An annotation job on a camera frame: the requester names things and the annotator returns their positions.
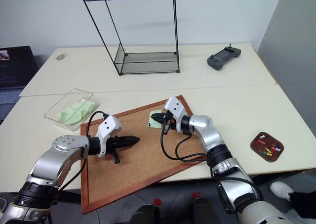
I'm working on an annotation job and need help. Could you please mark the black wire shelf rack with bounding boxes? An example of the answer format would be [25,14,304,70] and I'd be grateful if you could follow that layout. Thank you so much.
[77,0,181,77]

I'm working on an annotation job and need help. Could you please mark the wood framed cork board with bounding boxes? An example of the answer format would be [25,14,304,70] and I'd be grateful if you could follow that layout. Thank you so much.
[80,94,208,215]

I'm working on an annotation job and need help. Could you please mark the green sticky note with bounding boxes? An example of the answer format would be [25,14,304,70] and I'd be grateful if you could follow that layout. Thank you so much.
[56,105,83,126]
[71,99,97,118]
[147,108,163,130]

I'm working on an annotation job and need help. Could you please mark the clear plastic box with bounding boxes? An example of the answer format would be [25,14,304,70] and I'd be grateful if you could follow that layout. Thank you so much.
[43,88,101,132]

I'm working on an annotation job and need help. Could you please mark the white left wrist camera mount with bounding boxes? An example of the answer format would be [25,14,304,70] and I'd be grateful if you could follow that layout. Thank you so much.
[95,115,123,158]

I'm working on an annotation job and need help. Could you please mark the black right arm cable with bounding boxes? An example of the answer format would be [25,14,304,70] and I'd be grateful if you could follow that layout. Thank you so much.
[160,124,208,163]

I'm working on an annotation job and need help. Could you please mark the white shoe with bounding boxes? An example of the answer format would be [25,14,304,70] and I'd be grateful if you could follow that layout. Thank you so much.
[270,181,295,202]

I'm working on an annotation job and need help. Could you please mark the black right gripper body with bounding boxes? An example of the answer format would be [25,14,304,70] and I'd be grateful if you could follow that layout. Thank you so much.
[161,111,179,135]

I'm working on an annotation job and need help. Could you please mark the black trouser leg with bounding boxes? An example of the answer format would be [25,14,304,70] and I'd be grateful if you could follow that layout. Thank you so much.
[288,190,316,220]

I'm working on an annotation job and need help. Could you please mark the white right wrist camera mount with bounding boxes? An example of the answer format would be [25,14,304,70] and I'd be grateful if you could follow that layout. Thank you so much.
[164,97,194,126]

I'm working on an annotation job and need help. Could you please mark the dark rounded shape red cap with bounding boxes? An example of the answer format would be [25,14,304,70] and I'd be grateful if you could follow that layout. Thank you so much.
[127,198,161,224]
[191,191,219,224]

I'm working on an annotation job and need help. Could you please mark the brown rounded tray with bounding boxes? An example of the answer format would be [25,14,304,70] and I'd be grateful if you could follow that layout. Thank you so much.
[249,132,284,163]

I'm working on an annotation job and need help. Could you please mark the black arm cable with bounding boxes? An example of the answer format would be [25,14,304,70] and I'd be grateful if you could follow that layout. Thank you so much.
[160,124,208,163]
[58,111,110,193]

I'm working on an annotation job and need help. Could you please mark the dark laptop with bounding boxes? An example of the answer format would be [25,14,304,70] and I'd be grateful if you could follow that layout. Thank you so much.
[0,45,40,122]

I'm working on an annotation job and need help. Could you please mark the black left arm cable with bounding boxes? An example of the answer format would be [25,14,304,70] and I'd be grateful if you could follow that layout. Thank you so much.
[58,111,110,193]

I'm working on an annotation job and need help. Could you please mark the gray handheld controller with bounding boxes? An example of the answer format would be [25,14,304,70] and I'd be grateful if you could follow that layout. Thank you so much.
[206,44,242,71]

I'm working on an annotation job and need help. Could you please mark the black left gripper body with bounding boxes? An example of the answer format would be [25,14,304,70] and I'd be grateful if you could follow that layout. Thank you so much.
[105,134,125,165]

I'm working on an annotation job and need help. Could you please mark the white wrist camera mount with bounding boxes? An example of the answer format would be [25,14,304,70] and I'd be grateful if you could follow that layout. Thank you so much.
[95,115,123,158]
[164,97,194,126]

